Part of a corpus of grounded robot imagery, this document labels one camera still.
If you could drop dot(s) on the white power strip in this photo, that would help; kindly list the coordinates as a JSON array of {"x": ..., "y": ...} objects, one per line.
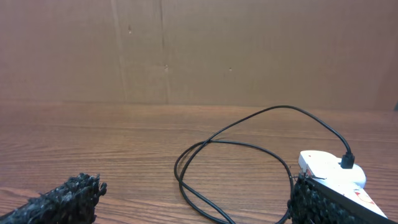
[{"x": 357, "y": 195}]

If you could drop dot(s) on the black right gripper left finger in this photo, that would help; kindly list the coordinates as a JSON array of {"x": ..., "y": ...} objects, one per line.
[{"x": 73, "y": 202}]

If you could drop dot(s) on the white charger plug adapter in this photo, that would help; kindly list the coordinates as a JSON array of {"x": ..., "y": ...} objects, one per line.
[{"x": 326, "y": 168}]

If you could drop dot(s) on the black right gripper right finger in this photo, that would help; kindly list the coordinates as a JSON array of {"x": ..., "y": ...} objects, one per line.
[{"x": 313, "y": 202}]

